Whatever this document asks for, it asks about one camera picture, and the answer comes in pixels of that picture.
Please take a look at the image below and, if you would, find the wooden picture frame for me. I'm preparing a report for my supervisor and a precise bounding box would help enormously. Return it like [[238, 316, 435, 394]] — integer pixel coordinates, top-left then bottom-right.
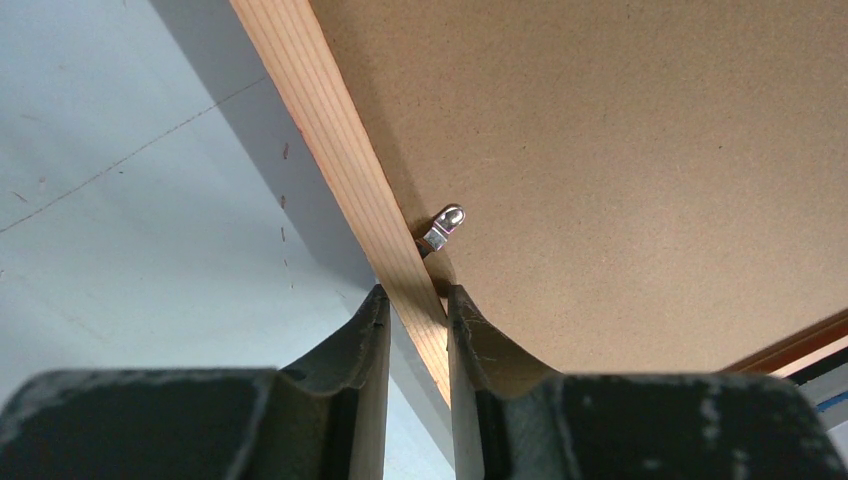
[[229, 0, 848, 408]]

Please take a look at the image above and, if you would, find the brown backing board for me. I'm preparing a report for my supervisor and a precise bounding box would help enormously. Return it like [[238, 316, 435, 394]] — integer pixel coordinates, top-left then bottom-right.
[[308, 0, 848, 375]]

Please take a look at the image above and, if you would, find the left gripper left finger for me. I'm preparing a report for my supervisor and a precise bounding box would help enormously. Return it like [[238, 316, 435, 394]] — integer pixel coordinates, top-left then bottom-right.
[[1, 286, 391, 479]]

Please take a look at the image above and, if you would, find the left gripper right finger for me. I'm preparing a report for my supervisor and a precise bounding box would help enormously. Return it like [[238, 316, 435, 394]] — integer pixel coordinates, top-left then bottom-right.
[[447, 285, 847, 479]]

